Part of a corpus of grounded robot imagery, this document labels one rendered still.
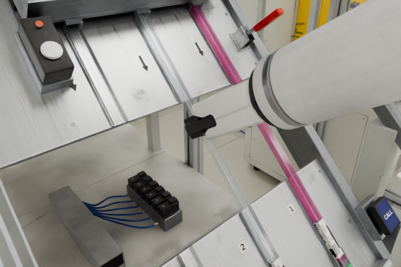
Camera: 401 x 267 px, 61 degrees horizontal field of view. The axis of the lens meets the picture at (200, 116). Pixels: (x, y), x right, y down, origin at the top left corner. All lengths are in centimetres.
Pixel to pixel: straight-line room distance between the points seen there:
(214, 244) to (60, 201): 47
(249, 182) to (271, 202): 139
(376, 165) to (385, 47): 66
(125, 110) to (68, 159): 62
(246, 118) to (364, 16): 15
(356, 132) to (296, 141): 88
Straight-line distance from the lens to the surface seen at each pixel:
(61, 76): 44
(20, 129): 44
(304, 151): 64
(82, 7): 49
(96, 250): 73
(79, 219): 80
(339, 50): 29
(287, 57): 32
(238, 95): 36
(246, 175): 197
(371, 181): 94
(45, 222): 88
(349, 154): 156
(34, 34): 45
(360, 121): 148
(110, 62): 50
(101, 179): 96
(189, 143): 94
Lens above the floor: 120
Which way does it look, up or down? 28 degrees down
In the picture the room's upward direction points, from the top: straight up
